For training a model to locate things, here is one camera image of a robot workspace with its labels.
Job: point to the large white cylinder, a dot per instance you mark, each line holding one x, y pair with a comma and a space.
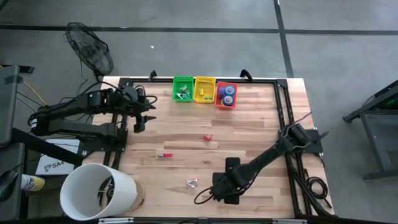
81, 189

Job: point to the black aluminium table frame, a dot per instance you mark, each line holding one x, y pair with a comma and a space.
248, 81

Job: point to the black metal beam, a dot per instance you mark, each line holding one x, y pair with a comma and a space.
46, 146

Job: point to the white printed box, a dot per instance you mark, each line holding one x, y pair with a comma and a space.
59, 163

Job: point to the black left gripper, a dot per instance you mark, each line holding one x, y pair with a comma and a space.
136, 99

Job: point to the silver metal bracket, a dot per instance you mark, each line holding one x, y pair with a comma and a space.
289, 221
115, 220

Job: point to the green plastic basket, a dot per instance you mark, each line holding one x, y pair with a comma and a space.
183, 81

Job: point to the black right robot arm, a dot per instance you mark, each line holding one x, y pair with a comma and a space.
270, 152

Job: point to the yellow spray can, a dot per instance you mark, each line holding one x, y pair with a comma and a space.
34, 183

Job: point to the light blue tape roll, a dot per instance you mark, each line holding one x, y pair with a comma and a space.
226, 90

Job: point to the black floor fan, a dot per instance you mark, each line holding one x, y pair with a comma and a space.
90, 48

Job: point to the orange plastic basket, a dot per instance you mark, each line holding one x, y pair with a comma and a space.
217, 104

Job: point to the small red stapler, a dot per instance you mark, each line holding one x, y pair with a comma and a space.
207, 137

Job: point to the black metal stand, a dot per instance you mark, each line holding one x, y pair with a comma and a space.
382, 140

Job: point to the yellow plastic basket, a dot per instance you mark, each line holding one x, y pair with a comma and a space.
205, 82

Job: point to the dark blue tape roll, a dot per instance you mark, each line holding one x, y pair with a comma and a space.
224, 101

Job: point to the black computer mouse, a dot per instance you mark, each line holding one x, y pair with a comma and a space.
7, 183

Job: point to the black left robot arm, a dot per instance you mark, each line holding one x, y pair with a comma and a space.
71, 105

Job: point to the grey equipment case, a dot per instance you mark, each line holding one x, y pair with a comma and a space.
7, 105

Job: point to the red stapler with silver top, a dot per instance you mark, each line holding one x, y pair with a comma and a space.
168, 155

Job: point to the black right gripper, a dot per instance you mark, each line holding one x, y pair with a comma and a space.
233, 183

